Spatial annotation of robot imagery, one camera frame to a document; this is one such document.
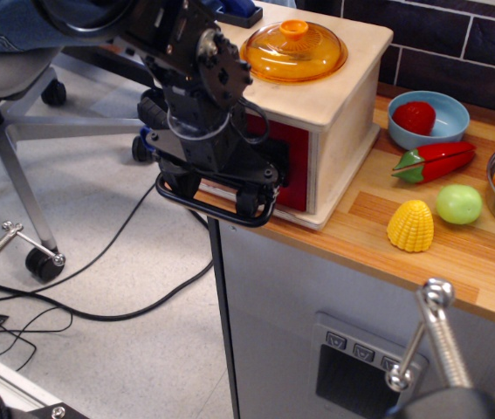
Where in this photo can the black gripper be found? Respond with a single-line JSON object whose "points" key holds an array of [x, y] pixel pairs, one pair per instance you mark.
{"points": [[227, 155]]}

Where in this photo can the grey cabinet with panel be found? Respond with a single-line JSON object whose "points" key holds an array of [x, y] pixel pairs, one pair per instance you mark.
{"points": [[285, 292]]}

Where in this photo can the orange glass lid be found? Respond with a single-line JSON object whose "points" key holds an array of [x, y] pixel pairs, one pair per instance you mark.
{"points": [[293, 51]]}

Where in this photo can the black blue clamp handle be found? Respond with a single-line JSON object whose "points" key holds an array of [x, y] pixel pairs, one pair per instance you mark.
{"points": [[153, 110]]}

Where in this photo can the red toy chili pepper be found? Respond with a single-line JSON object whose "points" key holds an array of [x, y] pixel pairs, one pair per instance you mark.
{"points": [[430, 162]]}

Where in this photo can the person in blue jeans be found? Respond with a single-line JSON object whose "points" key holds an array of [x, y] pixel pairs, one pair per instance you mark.
{"points": [[23, 29]]}

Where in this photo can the yellow toy corn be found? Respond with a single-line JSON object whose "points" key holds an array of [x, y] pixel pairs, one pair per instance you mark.
{"points": [[411, 228]]}

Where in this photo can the red drawer with black handle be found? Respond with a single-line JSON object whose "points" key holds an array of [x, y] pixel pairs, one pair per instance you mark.
{"points": [[289, 148]]}

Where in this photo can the grey office chair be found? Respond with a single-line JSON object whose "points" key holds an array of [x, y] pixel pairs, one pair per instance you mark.
{"points": [[24, 78]]}

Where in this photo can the green toy apple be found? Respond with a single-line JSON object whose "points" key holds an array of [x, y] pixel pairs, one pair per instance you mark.
{"points": [[459, 204]]}

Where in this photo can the light blue bowl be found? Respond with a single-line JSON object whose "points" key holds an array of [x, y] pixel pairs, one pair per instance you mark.
{"points": [[451, 121]]}

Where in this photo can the wooden box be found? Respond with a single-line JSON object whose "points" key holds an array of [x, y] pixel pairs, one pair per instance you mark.
{"points": [[336, 111]]}

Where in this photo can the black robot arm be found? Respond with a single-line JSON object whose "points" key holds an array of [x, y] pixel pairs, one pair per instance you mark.
{"points": [[199, 70]]}

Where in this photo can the aluminium frame rail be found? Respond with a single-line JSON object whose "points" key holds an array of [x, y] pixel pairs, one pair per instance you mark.
{"points": [[24, 399]]}

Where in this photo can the red toy strawberry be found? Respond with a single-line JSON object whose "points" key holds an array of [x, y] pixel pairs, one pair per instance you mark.
{"points": [[417, 117]]}

